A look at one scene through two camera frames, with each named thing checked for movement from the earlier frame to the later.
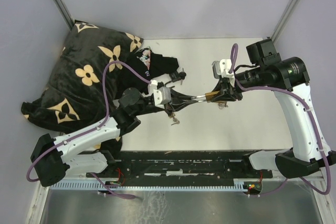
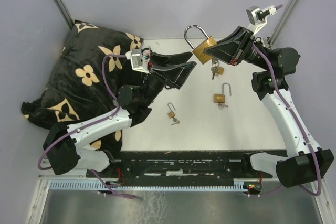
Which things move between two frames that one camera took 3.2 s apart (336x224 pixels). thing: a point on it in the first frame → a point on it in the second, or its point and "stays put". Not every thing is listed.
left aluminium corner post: [64, 12] stays put
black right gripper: [231, 96] → [232, 49]
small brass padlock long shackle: [172, 114] stays put
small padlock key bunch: [175, 120] stays put
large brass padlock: [208, 96] → [199, 51]
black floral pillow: [83, 88] stays put
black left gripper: [176, 100] → [177, 71]
